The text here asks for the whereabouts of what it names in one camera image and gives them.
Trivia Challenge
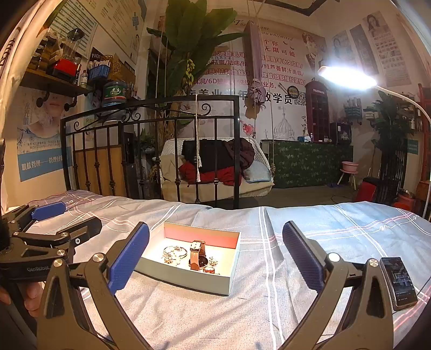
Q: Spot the red telephone booth cabinet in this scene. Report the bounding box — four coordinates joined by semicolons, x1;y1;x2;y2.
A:
305;79;331;144

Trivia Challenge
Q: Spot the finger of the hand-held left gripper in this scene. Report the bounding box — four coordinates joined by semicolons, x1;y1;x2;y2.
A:
7;201;67;237
13;216;102;260

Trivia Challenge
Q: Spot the wooden panel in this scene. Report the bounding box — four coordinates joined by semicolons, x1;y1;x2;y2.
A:
74;145;122;199

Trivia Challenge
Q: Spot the pink-lined jewelry box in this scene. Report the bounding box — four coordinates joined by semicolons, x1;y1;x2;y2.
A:
135;221;242;297

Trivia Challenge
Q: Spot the black smartphone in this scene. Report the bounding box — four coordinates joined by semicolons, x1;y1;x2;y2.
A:
380;256;419;311

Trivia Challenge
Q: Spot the hanging folded purple umbrella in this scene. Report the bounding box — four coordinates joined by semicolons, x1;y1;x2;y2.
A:
242;20;270;119

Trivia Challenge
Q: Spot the wall poster with face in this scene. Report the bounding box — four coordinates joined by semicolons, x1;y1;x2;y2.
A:
17;87;73;182

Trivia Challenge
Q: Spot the wooden wall shelf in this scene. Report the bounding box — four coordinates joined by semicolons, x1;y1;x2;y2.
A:
20;69;93;111

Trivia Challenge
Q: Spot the white wicker swing chair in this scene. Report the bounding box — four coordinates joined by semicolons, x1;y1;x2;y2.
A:
160;136;275;200

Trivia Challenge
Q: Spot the beige pillow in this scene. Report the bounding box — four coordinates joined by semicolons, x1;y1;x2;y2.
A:
161;155;184;182

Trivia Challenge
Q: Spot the small black cabinet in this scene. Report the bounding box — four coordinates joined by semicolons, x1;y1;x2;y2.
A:
330;123;352;145

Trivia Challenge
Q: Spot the thin silver bangle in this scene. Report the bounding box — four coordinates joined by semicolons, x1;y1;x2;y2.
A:
163;246;188;260

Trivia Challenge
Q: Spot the red bin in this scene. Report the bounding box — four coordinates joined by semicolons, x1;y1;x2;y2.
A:
357;177;380;202

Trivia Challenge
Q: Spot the wall calendar poster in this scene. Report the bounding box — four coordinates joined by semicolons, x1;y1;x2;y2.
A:
363;12;413;88

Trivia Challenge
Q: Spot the pink stool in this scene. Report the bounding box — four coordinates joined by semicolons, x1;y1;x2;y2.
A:
338;162;360;191

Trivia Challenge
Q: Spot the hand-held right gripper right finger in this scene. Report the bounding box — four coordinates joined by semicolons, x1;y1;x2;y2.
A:
278;220;395;350

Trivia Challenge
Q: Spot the white text wall poster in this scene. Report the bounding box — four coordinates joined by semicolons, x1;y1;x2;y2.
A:
50;0;149;65

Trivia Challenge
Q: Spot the orange bucket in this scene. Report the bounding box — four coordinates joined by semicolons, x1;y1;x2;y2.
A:
393;188;415;212

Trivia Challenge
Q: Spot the black iron bed frame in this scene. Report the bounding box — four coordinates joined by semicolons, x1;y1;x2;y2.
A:
61;95;241;210

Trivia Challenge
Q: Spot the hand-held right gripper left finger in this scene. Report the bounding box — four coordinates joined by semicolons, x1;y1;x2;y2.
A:
35;221;152;350

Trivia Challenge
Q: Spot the large water bottle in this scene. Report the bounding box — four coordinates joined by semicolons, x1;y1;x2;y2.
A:
101;81;128;120

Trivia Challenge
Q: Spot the tall banana plant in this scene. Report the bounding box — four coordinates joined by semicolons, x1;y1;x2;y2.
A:
146;0;251;135

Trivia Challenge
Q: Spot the person's left hand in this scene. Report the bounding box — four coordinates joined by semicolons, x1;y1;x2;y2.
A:
0;281;46;319

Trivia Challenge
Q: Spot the large printed wall banner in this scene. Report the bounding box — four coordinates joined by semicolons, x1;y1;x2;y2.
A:
189;13;328;142

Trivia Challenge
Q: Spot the white floor lamp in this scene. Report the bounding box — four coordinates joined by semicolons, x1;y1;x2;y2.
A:
318;64;431;219

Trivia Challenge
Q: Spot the white tassel cord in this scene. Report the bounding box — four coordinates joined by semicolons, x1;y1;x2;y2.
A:
194;94;203;183

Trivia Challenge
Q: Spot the light blue pillow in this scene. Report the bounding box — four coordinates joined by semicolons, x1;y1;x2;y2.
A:
243;161;273;184

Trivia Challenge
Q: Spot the black clothing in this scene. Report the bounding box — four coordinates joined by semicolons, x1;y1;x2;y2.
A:
182;138;255;171

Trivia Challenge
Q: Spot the watch with tan strap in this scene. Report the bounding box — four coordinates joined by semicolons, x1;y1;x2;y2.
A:
189;240;208;272

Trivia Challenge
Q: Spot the red base blender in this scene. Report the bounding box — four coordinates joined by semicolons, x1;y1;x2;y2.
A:
47;29;85;85

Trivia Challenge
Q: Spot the green patterned counter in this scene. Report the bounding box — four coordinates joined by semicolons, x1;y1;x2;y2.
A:
262;139;354;189

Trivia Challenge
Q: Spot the dark potted plant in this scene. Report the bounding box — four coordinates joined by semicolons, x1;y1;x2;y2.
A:
370;91;410;203

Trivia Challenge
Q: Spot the red clothing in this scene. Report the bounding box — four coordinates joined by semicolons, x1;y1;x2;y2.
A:
178;163;242;187

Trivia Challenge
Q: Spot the small wall rack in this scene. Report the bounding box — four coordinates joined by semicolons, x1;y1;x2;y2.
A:
343;97;363;120

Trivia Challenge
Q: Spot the blue plastic basket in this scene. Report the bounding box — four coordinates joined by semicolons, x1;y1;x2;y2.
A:
87;61;112;82

